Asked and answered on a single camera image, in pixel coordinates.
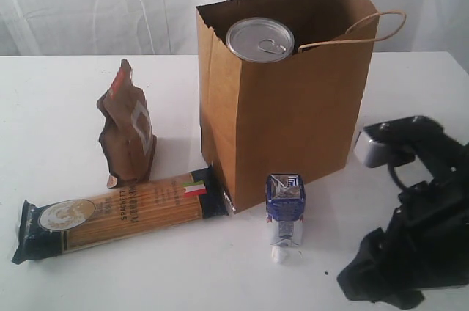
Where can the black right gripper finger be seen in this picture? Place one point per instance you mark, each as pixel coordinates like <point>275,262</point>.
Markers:
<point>366,267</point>

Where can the blue white milk carton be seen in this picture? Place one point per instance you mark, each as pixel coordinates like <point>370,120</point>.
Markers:
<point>285,206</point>

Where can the brown coffee pouch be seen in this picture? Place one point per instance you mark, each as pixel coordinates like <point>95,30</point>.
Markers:
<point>127,138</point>

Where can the spaghetti pasta package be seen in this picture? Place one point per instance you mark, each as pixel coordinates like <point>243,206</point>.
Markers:
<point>71,225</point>

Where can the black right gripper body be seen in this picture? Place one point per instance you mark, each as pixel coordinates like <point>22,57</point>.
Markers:
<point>426,242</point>

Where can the white foam piece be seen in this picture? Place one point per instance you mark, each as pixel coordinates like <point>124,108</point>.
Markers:
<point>279,254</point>

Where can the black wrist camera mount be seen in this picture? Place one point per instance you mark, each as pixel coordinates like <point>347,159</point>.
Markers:
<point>399,142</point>

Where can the brown paper bag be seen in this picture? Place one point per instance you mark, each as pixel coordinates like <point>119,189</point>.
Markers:
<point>297,115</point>

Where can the silver pull-tab tin can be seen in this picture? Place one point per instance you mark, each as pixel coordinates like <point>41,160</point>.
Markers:
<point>260,40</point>

